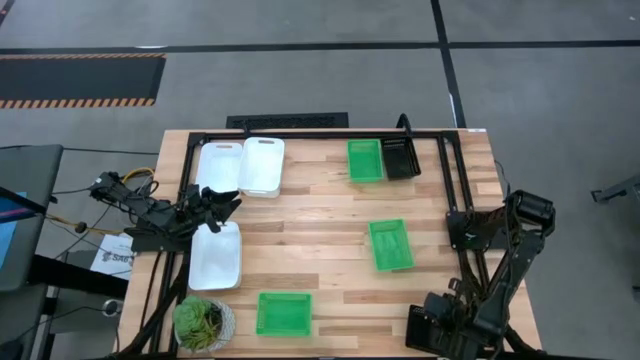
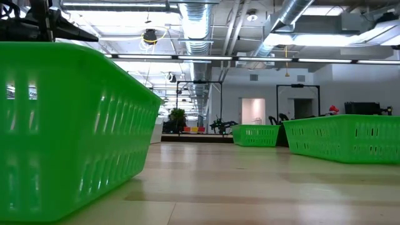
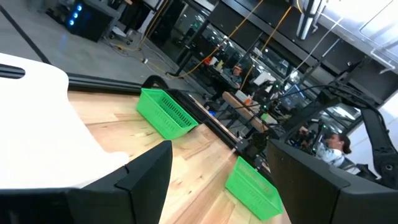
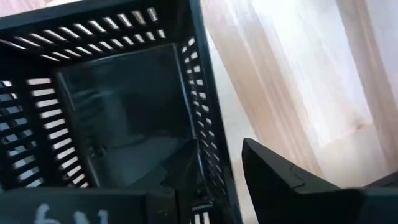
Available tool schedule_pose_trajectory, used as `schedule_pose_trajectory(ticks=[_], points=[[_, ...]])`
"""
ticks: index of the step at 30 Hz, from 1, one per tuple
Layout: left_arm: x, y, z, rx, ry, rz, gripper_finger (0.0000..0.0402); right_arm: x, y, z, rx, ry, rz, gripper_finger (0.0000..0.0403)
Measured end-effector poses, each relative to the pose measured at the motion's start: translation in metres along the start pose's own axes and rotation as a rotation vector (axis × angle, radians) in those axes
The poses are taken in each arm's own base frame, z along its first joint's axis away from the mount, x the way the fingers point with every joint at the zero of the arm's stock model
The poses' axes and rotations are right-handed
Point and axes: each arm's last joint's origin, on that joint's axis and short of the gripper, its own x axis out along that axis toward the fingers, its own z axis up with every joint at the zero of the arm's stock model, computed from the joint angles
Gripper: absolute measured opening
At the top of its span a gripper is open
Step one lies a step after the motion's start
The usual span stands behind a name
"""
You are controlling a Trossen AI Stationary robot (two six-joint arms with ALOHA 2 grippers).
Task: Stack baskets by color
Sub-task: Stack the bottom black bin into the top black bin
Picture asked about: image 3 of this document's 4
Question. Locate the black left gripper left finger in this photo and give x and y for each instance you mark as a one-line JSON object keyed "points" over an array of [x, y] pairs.
{"points": [[140, 186]]}

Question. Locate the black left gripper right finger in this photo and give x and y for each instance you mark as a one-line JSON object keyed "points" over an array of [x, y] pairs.
{"points": [[311, 193]]}

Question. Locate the white plastic basket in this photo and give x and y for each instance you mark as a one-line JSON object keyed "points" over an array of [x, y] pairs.
{"points": [[37, 130]]}

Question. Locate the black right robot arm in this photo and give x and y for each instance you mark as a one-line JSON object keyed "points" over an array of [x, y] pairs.
{"points": [[377, 140]]}

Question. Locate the wooden background table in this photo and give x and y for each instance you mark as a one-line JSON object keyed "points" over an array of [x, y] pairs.
{"points": [[245, 112]]}

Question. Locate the seated person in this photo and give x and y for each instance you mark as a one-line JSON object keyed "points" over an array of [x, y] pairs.
{"points": [[334, 152]]}

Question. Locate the white lamp shade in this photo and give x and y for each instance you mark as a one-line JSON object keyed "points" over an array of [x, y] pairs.
{"points": [[264, 78]]}

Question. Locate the black plastic basket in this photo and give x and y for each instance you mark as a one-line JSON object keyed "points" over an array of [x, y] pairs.
{"points": [[189, 104]]}

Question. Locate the yellow-green bottle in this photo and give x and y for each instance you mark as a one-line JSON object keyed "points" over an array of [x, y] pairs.
{"points": [[220, 64]]}

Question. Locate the white container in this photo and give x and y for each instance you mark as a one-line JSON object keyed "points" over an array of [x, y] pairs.
{"points": [[213, 61]]}

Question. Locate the white power plug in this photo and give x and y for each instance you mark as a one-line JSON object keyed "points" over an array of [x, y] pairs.
{"points": [[145, 61]]}

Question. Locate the black computer with blue lights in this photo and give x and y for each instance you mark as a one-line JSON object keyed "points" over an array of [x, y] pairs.
{"points": [[90, 23]]}

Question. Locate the black aluminium table frame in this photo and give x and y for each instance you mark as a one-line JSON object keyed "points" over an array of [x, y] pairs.
{"points": [[102, 84]]}

